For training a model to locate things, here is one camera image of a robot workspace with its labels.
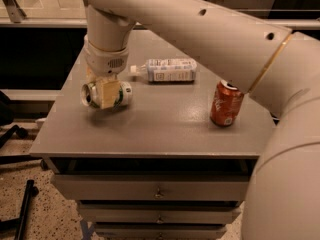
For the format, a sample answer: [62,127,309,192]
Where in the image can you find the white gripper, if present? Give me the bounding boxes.
[84,36,129,109]

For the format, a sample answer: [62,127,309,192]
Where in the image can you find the grey drawer cabinet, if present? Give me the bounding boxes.
[29,29,278,240]

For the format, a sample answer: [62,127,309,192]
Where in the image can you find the red coca-cola can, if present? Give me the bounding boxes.
[210,80,244,127]

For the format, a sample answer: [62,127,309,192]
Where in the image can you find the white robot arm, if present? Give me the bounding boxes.
[84,0,320,240]

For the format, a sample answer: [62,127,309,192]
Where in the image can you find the black chair base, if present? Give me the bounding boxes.
[0,91,40,240]

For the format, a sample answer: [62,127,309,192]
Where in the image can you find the green white 7up can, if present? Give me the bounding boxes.
[81,81,133,109]

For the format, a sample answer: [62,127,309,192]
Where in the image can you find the clear plastic bottle blue label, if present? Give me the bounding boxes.
[129,58,197,82]

